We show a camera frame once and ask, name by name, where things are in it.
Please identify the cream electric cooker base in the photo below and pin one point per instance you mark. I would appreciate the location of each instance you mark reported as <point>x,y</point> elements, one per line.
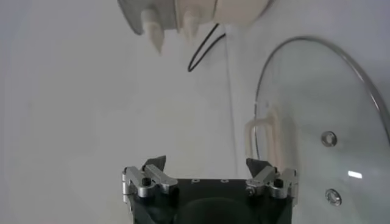
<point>240,12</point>

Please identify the glass pot lid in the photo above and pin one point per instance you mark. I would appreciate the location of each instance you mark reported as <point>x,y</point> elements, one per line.
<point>320,106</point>

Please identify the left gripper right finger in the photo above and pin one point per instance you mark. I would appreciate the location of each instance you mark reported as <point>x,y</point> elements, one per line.
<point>263,176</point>

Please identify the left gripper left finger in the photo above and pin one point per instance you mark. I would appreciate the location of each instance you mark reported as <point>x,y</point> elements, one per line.
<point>158,177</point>

